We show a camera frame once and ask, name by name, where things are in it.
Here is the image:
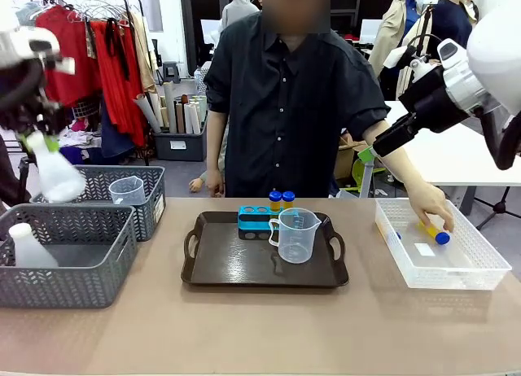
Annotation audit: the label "navy skirt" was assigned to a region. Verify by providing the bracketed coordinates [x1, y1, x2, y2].
[99, 103, 138, 161]

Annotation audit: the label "beige garment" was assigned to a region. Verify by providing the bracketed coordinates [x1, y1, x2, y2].
[129, 11, 159, 94]

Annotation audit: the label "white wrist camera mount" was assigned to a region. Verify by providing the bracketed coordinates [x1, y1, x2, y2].
[47, 54, 77, 77]
[382, 33, 444, 83]

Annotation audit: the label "black metal clothes rack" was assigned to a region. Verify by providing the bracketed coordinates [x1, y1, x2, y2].
[11, 0, 151, 165]

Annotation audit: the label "white conical flask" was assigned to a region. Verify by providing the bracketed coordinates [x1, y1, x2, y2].
[7, 222, 60, 269]
[27, 130, 88, 204]

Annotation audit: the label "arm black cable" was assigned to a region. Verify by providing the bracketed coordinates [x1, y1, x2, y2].
[0, 60, 45, 113]
[479, 106, 521, 172]

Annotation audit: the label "person's left hand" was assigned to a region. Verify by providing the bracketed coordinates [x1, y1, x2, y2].
[406, 182, 456, 234]

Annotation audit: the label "person's right forearm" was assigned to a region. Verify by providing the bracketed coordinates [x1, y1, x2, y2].
[206, 110, 230, 177]

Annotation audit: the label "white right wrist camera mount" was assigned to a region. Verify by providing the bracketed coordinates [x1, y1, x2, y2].
[382, 33, 444, 83]

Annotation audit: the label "person in black shirt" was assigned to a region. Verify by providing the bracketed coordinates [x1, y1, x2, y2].
[203, 0, 392, 200]

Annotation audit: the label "tall white paper roll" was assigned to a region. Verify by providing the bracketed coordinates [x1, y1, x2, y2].
[162, 81, 179, 135]

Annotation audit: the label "light grey garment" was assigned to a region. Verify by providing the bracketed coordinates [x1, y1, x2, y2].
[18, 1, 52, 27]

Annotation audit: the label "green chair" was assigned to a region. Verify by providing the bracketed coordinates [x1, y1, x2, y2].
[350, 158, 387, 199]

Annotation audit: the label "dark grey storage bin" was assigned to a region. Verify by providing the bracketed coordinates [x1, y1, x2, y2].
[153, 131, 209, 162]

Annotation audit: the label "cardboard box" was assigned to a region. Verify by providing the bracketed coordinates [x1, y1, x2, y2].
[333, 134, 368, 180]

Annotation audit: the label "black floor stand legs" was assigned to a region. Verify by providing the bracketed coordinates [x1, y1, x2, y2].
[474, 186, 521, 231]

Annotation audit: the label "mannequin with beige coat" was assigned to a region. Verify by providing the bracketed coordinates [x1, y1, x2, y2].
[372, 0, 428, 81]

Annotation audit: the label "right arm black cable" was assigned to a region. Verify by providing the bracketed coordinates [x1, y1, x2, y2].
[479, 106, 521, 172]

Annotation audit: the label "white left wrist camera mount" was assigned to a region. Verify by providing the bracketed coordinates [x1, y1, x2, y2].
[47, 54, 77, 77]

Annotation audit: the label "black step stool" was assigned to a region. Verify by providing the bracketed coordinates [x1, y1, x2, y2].
[162, 60, 182, 84]

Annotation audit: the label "large grey plastic basket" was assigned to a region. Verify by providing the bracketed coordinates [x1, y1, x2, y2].
[0, 203, 138, 310]

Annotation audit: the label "red shirt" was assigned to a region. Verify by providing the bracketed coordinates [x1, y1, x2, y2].
[35, 5, 103, 109]

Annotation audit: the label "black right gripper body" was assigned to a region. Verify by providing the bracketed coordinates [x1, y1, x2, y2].
[400, 65, 470, 133]

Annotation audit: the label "white plastic mesh basket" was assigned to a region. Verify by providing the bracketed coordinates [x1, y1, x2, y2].
[374, 197, 513, 291]

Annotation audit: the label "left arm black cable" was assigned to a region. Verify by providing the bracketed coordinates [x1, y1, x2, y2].
[0, 60, 45, 113]

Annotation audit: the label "person's left forearm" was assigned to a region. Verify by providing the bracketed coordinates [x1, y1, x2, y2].
[363, 119, 433, 195]

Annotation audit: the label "grey paper roll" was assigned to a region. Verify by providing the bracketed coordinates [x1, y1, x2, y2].
[134, 93, 164, 133]

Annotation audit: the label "mannequin with navy dress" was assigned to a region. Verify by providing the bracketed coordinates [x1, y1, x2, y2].
[427, 0, 475, 63]

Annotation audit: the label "dark brown plastic tray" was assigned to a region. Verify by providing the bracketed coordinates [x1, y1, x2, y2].
[181, 211, 350, 288]

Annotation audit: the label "blue test tube rack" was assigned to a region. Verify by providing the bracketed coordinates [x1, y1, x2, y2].
[237, 205, 300, 242]

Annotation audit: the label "cream paper roll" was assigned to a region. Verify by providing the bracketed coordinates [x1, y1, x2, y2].
[190, 98, 204, 135]

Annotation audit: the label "person's right hand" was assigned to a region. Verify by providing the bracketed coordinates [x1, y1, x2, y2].
[205, 170, 225, 199]

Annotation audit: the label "grey hooded mannequin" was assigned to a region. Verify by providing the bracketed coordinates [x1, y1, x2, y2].
[219, 0, 262, 34]

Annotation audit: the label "small grey plastic basket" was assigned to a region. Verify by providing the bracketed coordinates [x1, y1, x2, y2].
[30, 165, 167, 243]

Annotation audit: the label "clear plastic measuring cup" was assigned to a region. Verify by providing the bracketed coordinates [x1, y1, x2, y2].
[108, 176, 146, 206]
[267, 208, 323, 265]

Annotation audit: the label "black scarf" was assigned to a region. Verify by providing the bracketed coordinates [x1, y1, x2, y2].
[104, 20, 131, 82]

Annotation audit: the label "white monitor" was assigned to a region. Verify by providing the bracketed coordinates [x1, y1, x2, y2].
[200, 19, 223, 46]
[360, 19, 386, 44]

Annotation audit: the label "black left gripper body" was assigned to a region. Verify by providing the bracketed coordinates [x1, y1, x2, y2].
[2, 68, 68, 137]

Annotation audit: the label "brown paper roll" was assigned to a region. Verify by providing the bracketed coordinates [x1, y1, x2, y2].
[174, 98, 186, 135]

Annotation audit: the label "red dress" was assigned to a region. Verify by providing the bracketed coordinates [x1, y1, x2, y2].
[90, 20, 147, 148]

